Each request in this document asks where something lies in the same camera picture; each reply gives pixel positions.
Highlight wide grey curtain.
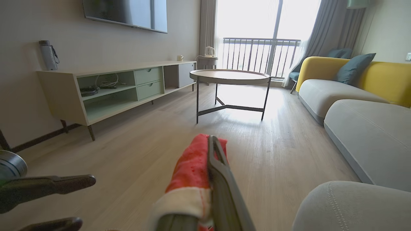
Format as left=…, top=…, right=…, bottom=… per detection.
left=282, top=0, right=366, bottom=88

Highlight round coffee table metal legs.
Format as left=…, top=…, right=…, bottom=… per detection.
left=189, top=69, right=272, bottom=124

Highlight dark metal balcony railing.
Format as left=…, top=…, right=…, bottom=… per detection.
left=222, top=38, right=302, bottom=79

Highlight teal throw cushion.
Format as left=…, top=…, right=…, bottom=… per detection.
left=336, top=53, right=376, bottom=86

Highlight grey sofa seat section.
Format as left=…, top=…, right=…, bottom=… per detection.
left=298, top=79, right=390, bottom=125
left=324, top=99, right=411, bottom=193

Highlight grey window frame post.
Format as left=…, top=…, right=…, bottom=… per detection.
left=266, top=0, right=284, bottom=76

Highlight white looped cable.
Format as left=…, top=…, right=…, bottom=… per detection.
left=95, top=73, right=128, bottom=90

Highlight rounded grey sofa seat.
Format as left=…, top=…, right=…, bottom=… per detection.
left=292, top=181, right=411, bottom=231

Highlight grey water bottle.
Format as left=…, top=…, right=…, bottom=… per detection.
left=39, top=40, right=60, bottom=71

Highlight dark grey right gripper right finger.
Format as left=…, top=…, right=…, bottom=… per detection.
left=207, top=135, right=256, bottom=231

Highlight black coiled cable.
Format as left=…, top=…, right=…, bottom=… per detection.
left=80, top=86, right=100, bottom=97

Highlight small round side table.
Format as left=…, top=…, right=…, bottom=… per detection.
left=195, top=56, right=219, bottom=70

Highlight pale green cabinet drawer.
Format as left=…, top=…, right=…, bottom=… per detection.
left=134, top=67, right=163, bottom=85
left=136, top=80, right=164, bottom=101

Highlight wall mounted flat television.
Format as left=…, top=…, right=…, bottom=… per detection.
left=83, top=0, right=168, bottom=34

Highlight grey cabinet door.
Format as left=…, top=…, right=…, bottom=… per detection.
left=178, top=62, right=197, bottom=88

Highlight red mesh garment white hem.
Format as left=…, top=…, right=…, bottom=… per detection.
left=147, top=133, right=229, bottom=231

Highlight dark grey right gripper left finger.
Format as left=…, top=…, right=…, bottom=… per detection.
left=156, top=214, right=201, bottom=231

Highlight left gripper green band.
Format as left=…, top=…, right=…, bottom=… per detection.
left=0, top=150, right=97, bottom=231

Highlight pale green lamp shade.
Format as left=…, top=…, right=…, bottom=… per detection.
left=346, top=0, right=369, bottom=9

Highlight yellow sofa backrest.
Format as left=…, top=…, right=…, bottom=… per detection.
left=295, top=56, right=411, bottom=108

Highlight beige television cabinet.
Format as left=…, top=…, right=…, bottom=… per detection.
left=36, top=61, right=197, bottom=141

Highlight narrow beige curtain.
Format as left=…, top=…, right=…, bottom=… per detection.
left=198, top=0, right=217, bottom=60

